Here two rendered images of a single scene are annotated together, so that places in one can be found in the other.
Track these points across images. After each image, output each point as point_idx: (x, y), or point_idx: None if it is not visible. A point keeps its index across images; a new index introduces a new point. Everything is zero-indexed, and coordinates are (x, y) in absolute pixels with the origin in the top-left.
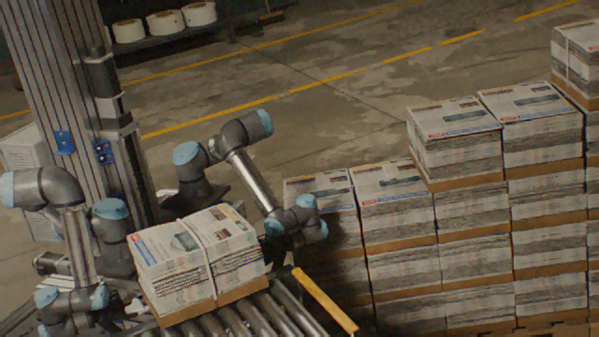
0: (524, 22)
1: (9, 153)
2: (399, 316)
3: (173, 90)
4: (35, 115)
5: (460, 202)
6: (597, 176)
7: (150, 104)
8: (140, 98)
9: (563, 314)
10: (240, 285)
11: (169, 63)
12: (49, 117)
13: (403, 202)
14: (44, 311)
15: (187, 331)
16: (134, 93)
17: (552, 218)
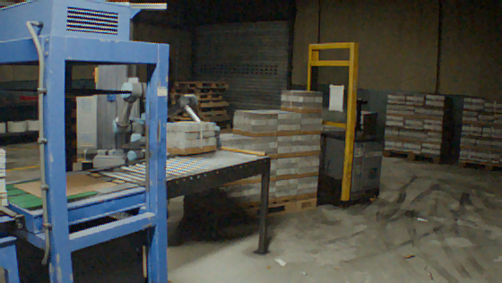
0: None
1: (81, 99)
2: (235, 193)
3: (30, 154)
4: (99, 82)
5: (262, 142)
6: (303, 139)
7: (21, 158)
8: (13, 156)
9: (289, 196)
10: (208, 145)
11: (19, 146)
12: (107, 83)
13: (244, 140)
14: (136, 141)
15: (194, 157)
16: (7, 154)
17: (289, 154)
